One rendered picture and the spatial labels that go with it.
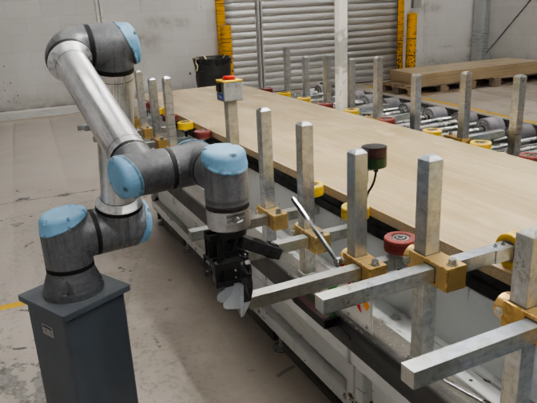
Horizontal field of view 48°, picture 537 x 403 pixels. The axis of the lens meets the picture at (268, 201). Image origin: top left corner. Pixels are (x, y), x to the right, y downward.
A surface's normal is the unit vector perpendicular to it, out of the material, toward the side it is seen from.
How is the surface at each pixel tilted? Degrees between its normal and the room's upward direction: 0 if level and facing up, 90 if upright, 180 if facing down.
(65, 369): 90
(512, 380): 90
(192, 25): 90
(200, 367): 0
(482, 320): 90
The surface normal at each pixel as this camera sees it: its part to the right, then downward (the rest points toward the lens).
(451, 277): 0.44, 0.27
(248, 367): -0.04, -0.94
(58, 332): -0.61, 0.28
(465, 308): -0.90, 0.18
